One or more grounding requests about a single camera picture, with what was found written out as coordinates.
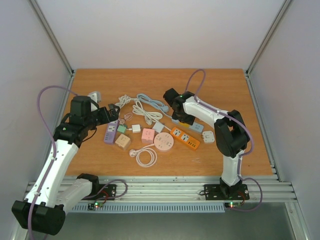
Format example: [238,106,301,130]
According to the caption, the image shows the yellow cube socket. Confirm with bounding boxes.
[178,121,190,126]

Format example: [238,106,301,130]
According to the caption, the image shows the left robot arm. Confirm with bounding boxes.
[11,95,120,236]

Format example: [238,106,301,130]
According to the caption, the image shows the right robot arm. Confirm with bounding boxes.
[163,88,250,198]

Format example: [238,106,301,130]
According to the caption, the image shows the grey white plug adapter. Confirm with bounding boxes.
[152,122,165,133]

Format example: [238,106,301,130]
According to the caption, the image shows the purple power strip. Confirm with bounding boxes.
[103,119,119,145]

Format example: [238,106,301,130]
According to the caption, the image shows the green small adapter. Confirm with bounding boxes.
[117,125,127,134]

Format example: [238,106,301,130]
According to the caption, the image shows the white usb charger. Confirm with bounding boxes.
[131,124,141,134]

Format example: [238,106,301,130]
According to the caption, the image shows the beige cube socket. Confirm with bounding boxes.
[115,134,131,151]

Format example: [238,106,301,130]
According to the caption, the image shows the orange power strip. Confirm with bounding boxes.
[170,127,200,150]

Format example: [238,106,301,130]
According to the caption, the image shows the pink round socket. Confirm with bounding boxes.
[153,132,174,153]

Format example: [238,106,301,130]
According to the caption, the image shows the pink cube socket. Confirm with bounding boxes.
[141,128,155,144]

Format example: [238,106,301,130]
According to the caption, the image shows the white purple strip cable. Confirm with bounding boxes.
[113,94,138,111]

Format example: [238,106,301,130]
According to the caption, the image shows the pink small cable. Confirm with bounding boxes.
[118,112,133,125]

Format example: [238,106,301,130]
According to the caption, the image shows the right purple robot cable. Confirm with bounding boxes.
[185,68,263,213]

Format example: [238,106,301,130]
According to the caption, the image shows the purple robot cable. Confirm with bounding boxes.
[26,85,79,240]
[185,68,263,213]

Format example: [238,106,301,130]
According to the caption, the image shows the white power cable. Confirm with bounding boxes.
[131,98,173,131]

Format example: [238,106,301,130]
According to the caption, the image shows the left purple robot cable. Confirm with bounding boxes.
[26,85,79,240]

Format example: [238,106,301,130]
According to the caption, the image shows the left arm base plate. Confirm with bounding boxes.
[88,184,117,201]

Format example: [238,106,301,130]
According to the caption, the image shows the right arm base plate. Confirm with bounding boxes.
[203,183,250,201]

